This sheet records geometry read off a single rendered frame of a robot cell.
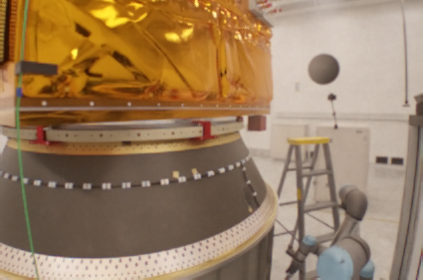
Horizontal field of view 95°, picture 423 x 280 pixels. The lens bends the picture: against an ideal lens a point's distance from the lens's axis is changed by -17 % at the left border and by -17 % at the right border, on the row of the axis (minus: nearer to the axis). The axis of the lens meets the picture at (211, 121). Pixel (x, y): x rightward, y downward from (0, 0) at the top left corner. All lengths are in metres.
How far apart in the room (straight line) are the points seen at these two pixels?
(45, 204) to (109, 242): 0.32
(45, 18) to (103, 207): 0.70
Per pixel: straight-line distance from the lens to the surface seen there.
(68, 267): 1.07
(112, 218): 1.01
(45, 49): 0.76
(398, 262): 1.42
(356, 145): 4.42
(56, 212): 1.11
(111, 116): 0.87
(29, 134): 1.25
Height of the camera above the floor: 1.80
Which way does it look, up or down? 3 degrees down
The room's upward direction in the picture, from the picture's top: straight up
